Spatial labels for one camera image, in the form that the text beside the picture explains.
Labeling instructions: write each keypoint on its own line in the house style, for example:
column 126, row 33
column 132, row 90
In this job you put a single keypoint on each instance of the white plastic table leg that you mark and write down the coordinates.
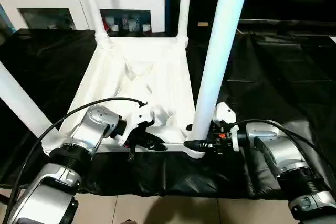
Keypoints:
column 93, row 6
column 183, row 6
column 220, row 51
column 21, row 98

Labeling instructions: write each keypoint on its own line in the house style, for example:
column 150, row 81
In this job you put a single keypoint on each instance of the white plastic table top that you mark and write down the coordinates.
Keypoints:
column 136, row 51

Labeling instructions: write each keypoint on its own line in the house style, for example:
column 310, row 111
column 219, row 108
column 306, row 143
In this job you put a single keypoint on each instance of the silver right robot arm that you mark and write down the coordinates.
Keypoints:
column 275, row 145

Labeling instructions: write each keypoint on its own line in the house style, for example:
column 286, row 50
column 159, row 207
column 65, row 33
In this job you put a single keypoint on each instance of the black glossy mat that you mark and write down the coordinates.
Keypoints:
column 275, row 90

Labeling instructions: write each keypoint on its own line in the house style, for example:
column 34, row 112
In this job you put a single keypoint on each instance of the small yellow label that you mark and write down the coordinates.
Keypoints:
column 202, row 23

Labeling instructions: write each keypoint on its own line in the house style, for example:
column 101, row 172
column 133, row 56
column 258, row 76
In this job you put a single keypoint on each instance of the small red box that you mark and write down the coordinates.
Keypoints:
column 106, row 23

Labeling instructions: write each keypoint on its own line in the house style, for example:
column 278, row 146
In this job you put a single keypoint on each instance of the black folding stand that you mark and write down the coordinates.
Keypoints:
column 4, row 195

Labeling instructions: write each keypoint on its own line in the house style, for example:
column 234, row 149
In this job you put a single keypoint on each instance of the flat white board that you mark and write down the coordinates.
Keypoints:
column 334, row 39

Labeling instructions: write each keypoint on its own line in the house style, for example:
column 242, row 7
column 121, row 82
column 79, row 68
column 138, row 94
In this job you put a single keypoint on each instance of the grey curtain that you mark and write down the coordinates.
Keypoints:
column 5, row 24

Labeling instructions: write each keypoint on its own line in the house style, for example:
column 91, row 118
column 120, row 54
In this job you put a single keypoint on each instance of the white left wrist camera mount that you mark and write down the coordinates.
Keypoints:
column 136, row 119

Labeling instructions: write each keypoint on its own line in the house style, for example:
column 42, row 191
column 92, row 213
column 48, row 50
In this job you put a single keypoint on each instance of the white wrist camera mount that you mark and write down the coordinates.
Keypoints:
column 223, row 111
column 136, row 119

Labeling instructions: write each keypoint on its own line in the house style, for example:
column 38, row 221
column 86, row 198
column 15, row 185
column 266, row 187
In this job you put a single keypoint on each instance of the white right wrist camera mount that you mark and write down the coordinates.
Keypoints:
column 223, row 111

